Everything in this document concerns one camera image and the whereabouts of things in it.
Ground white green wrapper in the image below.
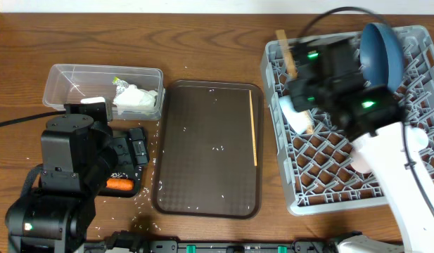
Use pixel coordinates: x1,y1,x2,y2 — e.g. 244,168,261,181
113,77,158,115

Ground grey dishwasher rack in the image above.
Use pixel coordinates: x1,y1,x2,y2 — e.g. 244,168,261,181
260,25,434,216

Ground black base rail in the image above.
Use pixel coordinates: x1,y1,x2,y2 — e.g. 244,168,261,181
82,230,406,253

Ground large blue plate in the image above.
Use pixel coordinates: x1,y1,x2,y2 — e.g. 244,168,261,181
359,22,404,92

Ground wooden chopstick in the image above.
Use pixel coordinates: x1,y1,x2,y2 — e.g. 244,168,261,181
276,30,314,134
249,90,257,167

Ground clear plastic bin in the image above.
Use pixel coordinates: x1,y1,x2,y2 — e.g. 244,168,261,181
43,64,165,121

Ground brown serving tray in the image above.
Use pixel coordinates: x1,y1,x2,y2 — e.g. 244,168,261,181
152,80,263,219

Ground white rice pile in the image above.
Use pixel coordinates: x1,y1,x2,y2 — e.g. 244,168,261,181
110,172,131,179

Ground pink cup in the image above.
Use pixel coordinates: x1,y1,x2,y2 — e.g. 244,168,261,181
350,150,371,174

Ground small light-blue rice bowl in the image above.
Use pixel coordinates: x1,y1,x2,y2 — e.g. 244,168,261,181
279,96,314,134

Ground light blue cup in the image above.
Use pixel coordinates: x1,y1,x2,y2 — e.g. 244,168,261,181
405,126,429,152

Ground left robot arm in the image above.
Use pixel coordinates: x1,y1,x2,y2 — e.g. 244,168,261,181
5,102,149,252

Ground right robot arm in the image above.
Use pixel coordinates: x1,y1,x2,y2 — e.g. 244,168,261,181
281,35,434,252

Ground orange carrot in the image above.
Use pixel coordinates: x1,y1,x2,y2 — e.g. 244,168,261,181
106,179,134,191

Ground black tray bin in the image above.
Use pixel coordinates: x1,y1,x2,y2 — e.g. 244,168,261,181
96,128,148,198

